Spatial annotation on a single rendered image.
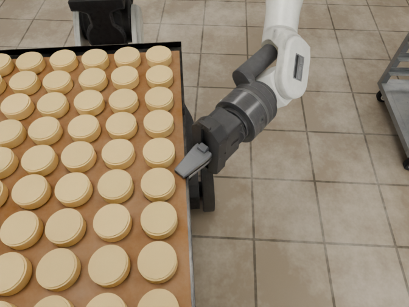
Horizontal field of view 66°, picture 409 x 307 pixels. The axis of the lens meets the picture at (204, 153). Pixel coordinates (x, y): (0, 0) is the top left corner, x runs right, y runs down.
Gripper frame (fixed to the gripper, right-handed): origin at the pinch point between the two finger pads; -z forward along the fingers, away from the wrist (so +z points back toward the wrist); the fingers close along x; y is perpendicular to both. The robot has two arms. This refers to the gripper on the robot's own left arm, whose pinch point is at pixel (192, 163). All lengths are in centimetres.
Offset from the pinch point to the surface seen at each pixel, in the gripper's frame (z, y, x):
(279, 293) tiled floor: 18, 25, -91
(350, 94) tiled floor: 135, -3, -91
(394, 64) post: 136, 9, -63
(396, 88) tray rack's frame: 137, 16, -76
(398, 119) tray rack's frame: 118, 25, -76
